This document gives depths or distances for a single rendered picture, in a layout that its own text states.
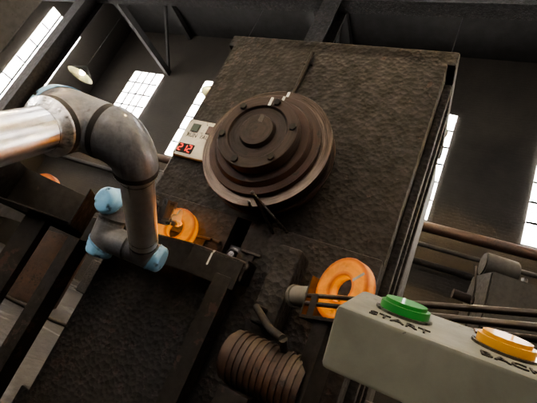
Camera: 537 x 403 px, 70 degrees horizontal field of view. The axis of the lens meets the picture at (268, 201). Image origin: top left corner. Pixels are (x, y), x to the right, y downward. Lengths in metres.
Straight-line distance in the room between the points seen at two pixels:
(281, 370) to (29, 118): 0.69
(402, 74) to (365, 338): 1.41
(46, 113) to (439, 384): 0.72
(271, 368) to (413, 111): 1.02
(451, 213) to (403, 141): 6.47
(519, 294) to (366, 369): 5.13
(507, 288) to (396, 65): 4.06
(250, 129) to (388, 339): 1.05
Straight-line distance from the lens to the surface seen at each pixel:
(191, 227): 1.34
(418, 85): 1.61
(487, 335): 0.35
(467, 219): 7.87
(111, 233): 1.13
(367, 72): 1.67
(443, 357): 0.31
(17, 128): 0.75
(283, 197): 1.22
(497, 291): 5.34
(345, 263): 0.96
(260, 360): 0.94
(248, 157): 1.25
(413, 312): 0.34
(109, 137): 0.80
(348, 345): 0.31
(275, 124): 1.29
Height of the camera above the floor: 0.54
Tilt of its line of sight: 18 degrees up
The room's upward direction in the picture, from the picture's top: 24 degrees clockwise
